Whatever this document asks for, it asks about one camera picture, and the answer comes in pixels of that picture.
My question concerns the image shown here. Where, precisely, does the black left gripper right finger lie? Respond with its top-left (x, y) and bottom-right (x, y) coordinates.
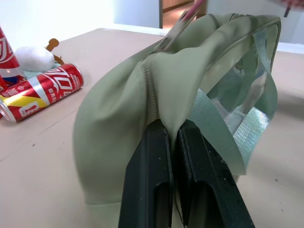
top-left (177, 119), bottom-right (256, 228)

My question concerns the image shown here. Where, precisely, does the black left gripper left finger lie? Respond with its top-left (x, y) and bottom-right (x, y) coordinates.
top-left (118, 119), bottom-right (173, 228)

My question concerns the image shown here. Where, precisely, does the green fabric zip pouch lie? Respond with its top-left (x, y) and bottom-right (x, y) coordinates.
top-left (72, 13), bottom-right (282, 228)

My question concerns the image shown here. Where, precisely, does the white plush toy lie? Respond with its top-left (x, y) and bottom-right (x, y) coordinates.
top-left (15, 46), bottom-right (55, 72)

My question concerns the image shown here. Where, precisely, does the red cola can with yellow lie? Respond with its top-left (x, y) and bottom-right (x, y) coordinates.
top-left (0, 63), bottom-right (85, 123)

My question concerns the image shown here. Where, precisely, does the light green cloth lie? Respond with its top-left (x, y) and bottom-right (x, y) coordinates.
top-left (22, 61), bottom-right (64, 80)

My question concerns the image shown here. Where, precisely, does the pink pencil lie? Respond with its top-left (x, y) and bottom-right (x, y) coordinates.
top-left (176, 0), bottom-right (205, 24)

